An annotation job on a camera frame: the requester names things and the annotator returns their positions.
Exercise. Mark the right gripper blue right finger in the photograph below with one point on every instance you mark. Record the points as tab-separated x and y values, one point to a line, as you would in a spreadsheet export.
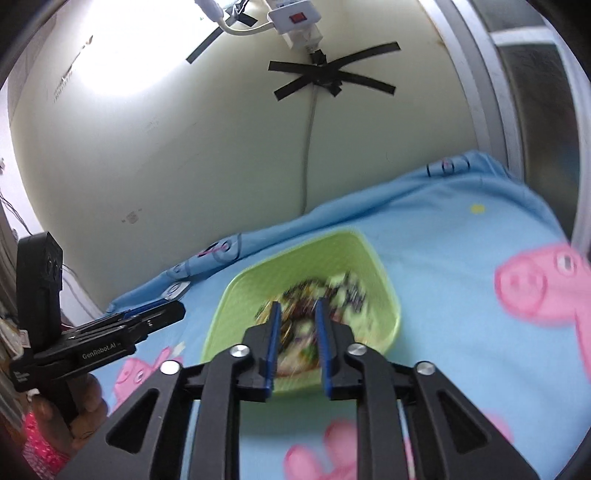
340	380

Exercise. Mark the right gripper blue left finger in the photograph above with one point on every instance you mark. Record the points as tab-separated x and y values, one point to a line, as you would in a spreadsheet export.
263	340

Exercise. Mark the person's left hand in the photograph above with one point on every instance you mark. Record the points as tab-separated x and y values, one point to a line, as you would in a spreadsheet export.
69	431

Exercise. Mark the green plastic basket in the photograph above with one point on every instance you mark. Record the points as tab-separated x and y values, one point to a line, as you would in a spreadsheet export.
341	267

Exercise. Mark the blue Peppa Pig bedsheet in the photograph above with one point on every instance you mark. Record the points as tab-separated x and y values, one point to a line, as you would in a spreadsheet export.
489	287

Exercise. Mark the black tape cross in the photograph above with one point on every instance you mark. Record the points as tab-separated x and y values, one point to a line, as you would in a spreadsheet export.
329	74

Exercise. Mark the black tape strip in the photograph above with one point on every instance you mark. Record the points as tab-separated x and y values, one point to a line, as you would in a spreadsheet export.
242	18

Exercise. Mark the white power strip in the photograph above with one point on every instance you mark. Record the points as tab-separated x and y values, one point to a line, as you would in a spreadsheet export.
297	22

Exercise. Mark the window frame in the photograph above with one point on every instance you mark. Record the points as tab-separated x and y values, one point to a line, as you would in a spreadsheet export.
529	99

